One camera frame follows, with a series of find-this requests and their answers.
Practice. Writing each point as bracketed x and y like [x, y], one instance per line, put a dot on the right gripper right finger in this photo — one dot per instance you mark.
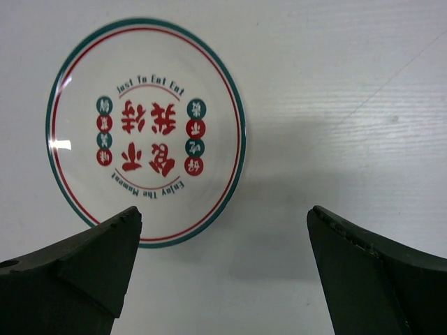
[374, 285]

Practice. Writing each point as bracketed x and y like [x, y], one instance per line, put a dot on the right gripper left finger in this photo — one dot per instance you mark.
[75, 286]

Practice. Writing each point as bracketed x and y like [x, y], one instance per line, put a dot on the white plate red characters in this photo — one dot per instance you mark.
[144, 113]

